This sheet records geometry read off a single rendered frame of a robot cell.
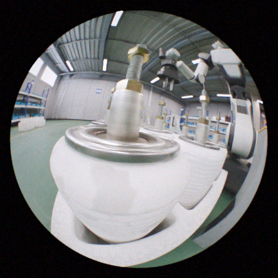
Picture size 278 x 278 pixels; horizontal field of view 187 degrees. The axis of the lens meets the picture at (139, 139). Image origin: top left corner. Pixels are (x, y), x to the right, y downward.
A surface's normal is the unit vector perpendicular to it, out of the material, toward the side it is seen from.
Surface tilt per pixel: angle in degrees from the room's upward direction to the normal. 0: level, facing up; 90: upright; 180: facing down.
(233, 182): 90
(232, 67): 109
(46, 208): 0
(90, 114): 90
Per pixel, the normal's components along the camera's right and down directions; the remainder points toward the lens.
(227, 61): -0.90, 0.26
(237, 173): -0.91, -0.07
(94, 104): 0.39, 0.23
